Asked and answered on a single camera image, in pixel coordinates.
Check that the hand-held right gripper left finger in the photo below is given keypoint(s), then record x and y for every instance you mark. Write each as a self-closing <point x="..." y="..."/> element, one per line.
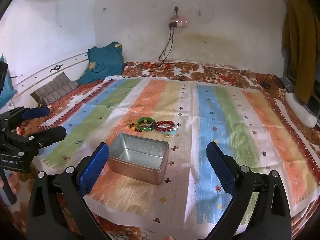
<point x="95" y="170"/>

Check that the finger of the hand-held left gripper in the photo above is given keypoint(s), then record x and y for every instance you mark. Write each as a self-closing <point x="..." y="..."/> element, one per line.
<point x="52" y="133"/>
<point x="37" y="112"/>

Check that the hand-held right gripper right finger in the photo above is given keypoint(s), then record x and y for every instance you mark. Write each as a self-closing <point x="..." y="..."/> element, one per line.
<point x="221" y="170"/>

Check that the silver metal tin box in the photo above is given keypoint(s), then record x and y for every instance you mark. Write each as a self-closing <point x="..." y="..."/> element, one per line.
<point x="140" y="172"/>

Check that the green bangle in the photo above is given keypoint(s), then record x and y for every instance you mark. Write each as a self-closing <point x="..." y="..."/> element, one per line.
<point x="138" y="124"/>

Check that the striped brown pillow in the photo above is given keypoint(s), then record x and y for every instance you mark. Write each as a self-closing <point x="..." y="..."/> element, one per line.
<point x="55" y="87"/>

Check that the blue cloth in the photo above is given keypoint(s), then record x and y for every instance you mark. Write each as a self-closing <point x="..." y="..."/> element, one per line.
<point x="6" y="90"/>

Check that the white headboard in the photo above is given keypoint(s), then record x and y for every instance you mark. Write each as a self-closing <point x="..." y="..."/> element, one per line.
<point x="37" y="72"/>

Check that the colourful striped mat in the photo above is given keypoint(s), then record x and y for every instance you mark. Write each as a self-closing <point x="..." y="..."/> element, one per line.
<point x="225" y="120"/>

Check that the teal garment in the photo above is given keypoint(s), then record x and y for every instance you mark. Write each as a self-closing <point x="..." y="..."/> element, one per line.
<point x="105" y="60"/>

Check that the white bolster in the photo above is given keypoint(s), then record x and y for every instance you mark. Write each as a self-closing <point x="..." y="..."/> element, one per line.
<point x="300" y="110"/>

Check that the small black loop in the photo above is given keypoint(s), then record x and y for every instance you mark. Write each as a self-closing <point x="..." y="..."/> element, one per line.
<point x="182" y="76"/>

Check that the floral bed sheet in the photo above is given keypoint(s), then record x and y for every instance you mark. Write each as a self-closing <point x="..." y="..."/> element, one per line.
<point x="195" y="67"/>

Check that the mustard hanging garment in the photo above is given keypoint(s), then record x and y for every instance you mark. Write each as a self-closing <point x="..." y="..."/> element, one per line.
<point x="300" y="42"/>

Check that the pink power strip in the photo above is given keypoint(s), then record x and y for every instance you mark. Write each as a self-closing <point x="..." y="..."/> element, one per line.
<point x="180" y="23"/>

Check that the wall plug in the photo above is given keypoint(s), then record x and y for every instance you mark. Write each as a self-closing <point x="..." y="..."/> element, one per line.
<point x="176" y="9"/>

